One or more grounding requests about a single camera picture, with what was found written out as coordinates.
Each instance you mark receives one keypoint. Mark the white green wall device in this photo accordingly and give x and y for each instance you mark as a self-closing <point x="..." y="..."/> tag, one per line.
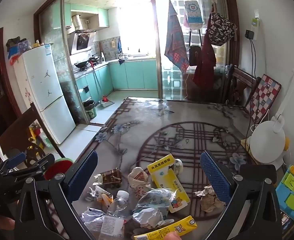
<point x="255" y="26"/>

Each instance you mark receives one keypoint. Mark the crumpled brown paper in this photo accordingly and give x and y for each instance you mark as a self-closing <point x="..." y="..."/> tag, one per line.
<point x="209" y="201"/>

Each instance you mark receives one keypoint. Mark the dark waste bin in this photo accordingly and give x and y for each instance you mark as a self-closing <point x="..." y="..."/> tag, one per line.
<point x="89" y="108"/>

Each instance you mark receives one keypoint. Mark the long yellow carton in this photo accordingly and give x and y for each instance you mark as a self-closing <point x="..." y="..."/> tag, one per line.
<point x="167" y="230"/>

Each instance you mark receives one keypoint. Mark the teal kitchen base cabinets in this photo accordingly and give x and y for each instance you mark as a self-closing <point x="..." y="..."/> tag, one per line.
<point x="132" y="75"/>

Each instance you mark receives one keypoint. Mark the clear plastic bottle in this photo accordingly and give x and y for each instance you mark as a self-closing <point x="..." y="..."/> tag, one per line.
<point x="114" y="220"/>

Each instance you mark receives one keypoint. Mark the yellow toy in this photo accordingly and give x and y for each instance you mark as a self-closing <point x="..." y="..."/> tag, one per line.
<point x="34" y="135"/>

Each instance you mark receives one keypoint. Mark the crumpled red-printed paper wrapper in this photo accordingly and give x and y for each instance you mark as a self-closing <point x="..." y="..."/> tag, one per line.
<point x="139" y="180"/>

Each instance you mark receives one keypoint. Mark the small orange snack wrapper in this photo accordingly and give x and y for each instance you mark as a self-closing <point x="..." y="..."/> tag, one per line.
<point x="99" y="193"/>

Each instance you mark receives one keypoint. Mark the yellow medicine box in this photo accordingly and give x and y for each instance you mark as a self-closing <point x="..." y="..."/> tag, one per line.
<point x="164" y="177"/>

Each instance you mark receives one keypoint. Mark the steel range hood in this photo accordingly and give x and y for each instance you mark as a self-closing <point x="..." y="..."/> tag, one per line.
<point x="83" y="41"/>

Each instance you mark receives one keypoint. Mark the clear blue-printed plastic bag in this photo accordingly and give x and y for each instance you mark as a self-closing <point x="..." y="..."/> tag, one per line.
<point x="154" y="197"/>

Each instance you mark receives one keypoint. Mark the colourful toy box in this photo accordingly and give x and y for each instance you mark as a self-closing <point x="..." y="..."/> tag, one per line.
<point x="293" y="195"/>

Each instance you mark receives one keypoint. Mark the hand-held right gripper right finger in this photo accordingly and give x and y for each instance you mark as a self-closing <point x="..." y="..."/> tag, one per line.
<point x="215" y="177"/>

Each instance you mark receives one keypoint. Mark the carved wooden chair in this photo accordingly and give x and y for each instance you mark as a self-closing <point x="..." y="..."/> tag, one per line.
<point x="239" y="85"/>

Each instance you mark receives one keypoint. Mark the dark wooden chair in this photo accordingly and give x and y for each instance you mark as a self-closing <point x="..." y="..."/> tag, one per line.
<point x="19" y="132"/>

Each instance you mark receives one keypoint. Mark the dark red garment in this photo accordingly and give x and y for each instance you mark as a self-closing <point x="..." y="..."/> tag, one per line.
<point x="205" y="67"/>

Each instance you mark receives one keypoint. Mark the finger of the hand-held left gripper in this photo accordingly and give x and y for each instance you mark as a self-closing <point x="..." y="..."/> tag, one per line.
<point x="38" y="165"/>
<point x="15" y="159"/>

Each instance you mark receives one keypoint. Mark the crumpled silver foil wrapper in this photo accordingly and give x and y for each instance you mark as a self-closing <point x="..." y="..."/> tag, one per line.
<point x="149" y="217"/>

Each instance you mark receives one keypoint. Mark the black wok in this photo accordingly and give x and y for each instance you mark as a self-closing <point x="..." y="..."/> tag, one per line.
<point x="81" y="65"/>

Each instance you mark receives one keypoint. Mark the patterned dark bag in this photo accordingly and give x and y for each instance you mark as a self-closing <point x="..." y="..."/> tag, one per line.
<point x="220" y="30"/>

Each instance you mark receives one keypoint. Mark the blue smiley hanging organiser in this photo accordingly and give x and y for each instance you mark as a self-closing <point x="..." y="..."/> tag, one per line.
<point x="193" y="12"/>

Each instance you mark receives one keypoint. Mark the checked seat cushion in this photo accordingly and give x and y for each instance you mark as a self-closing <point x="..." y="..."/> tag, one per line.
<point x="262" y="100"/>

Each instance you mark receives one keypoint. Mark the person's right hand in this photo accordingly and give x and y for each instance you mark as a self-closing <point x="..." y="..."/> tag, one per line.
<point x="173" y="236"/>

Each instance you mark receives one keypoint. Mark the black wall charger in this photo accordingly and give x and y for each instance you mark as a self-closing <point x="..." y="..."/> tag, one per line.
<point x="249" y="34"/>

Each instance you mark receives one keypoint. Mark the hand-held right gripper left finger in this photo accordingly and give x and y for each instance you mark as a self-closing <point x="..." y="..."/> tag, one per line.
<point x="83" y="172"/>

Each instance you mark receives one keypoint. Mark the plaid hanging cloth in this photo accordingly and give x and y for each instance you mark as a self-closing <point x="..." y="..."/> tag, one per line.
<point x="175" y="42"/>

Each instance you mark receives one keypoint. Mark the black hanging bag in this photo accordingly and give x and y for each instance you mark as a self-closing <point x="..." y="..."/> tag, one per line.
<point x="194" y="55"/>

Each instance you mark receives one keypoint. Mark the person's left hand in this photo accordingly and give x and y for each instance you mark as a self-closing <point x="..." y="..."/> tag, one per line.
<point x="0" y="223"/>

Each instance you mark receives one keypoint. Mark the red round tray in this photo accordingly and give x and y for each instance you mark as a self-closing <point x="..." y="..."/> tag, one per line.
<point x="58" y="166"/>

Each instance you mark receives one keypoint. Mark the white refrigerator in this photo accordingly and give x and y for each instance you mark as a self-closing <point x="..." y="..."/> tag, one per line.
<point x="44" y="90"/>

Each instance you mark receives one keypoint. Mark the frosted sliding glass door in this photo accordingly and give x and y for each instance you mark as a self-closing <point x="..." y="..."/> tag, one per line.
<point x="54" y="25"/>

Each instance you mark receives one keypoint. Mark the mop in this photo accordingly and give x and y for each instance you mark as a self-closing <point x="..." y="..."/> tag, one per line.
<point x="96" y="80"/>

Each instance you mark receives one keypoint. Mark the teal kitchen wall cabinets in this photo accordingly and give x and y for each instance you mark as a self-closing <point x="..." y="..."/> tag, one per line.
<point x="103" y="17"/>

